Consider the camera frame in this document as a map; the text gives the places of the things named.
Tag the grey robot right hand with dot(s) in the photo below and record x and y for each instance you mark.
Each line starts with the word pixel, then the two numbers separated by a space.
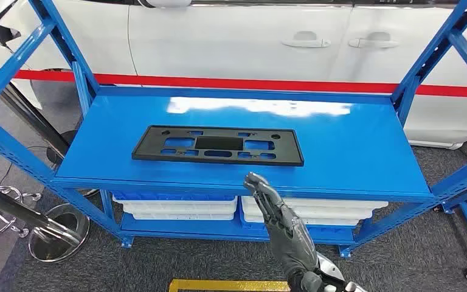
pixel 290 241

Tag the black plastic plate frame part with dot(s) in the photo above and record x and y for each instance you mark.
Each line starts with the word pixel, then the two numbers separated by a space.
pixel 219 143

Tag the blue metal shelf rack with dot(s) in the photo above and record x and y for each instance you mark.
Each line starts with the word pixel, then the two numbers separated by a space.
pixel 338 141

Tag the blue plastic bin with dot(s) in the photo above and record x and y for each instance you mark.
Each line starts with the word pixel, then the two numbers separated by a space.
pixel 177 196
pixel 330 233

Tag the white plastic bin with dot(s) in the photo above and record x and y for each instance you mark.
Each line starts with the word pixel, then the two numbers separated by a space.
pixel 177 216
pixel 330 203
pixel 177 206
pixel 330 221
pixel 330 213

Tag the red barrier belt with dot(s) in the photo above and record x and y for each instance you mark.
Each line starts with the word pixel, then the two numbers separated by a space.
pixel 257 84

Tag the white car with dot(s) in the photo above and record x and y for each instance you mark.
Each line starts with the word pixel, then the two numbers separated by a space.
pixel 237 40

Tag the white car side mirror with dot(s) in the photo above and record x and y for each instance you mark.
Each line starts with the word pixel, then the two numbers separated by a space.
pixel 165 3

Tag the chrome stanchion post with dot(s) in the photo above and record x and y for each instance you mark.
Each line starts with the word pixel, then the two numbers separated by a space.
pixel 60 237
pixel 24 109

